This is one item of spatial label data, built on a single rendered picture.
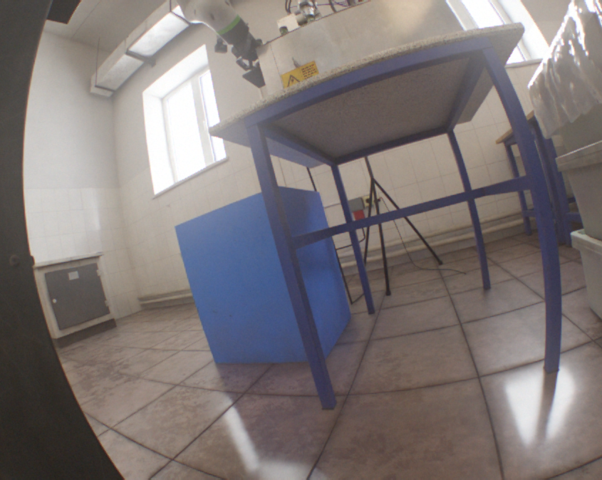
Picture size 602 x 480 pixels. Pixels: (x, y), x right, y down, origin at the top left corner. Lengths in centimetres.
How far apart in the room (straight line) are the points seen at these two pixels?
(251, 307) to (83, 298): 234
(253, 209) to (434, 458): 85
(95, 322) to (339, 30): 307
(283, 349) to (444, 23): 113
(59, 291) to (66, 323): 31
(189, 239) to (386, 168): 169
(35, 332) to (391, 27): 87
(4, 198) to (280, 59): 78
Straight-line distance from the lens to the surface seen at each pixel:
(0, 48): 30
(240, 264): 99
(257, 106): 66
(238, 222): 98
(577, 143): 86
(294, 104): 62
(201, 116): 388
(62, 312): 303
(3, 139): 24
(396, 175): 234
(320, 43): 85
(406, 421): 64
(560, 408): 64
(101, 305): 319
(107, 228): 418
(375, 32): 83
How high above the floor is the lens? 43
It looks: 1 degrees down
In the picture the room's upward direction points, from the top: 15 degrees counter-clockwise
